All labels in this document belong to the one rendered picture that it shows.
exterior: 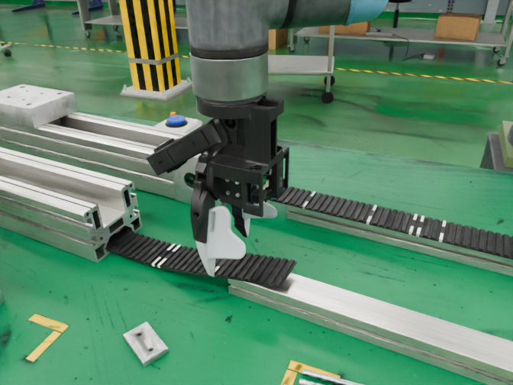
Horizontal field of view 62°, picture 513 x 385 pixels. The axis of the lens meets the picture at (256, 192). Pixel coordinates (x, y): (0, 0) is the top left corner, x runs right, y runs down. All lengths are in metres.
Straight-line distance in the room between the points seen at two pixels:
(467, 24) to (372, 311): 4.92
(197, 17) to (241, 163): 0.14
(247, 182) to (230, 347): 0.19
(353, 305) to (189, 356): 0.19
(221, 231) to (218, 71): 0.18
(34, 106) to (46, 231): 0.32
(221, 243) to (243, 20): 0.23
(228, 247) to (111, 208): 0.26
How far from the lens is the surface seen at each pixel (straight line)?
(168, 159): 0.49
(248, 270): 0.54
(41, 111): 0.95
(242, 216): 0.55
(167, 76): 4.00
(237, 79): 0.40
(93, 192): 0.70
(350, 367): 0.50
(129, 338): 0.53
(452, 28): 5.35
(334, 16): 0.44
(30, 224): 0.73
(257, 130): 0.42
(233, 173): 0.43
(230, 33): 0.39
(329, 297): 0.52
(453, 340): 0.51
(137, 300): 0.58
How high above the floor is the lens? 1.17
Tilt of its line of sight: 30 degrees down
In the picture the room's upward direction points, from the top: 1 degrees counter-clockwise
